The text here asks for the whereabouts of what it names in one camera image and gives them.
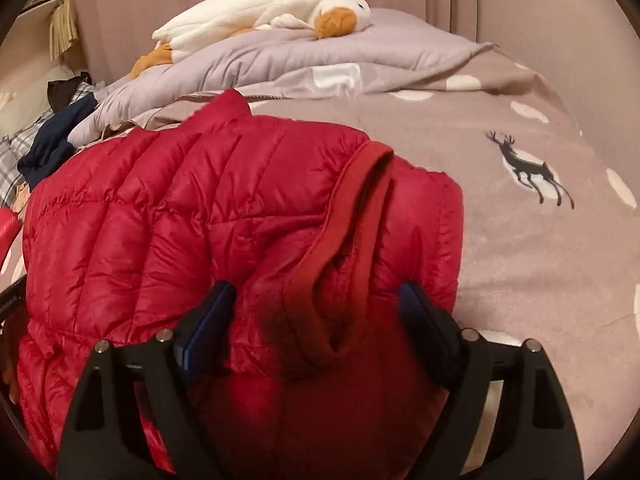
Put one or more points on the plaid shirt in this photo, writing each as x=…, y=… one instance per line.
x=15, y=155

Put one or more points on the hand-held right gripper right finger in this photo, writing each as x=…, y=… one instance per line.
x=412, y=310

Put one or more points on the white cabinet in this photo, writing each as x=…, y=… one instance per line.
x=35, y=10

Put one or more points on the deer print bed sheet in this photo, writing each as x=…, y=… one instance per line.
x=500, y=260

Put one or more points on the pink curtain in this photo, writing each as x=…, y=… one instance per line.
x=150, y=0

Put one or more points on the navy garment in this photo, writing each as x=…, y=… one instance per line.
x=55, y=135

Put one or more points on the lilac quilt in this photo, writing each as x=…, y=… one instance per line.
x=300, y=50

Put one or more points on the white goose plush toy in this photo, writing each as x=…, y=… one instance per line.
x=240, y=10

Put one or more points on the beige curtain tassel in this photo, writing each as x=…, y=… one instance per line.
x=62, y=25

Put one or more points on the dark brown garment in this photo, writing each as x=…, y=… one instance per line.
x=65, y=90

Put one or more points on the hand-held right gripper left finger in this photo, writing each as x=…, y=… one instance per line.
x=210, y=325

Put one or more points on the red puffer jacket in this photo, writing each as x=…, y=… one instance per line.
x=175, y=210

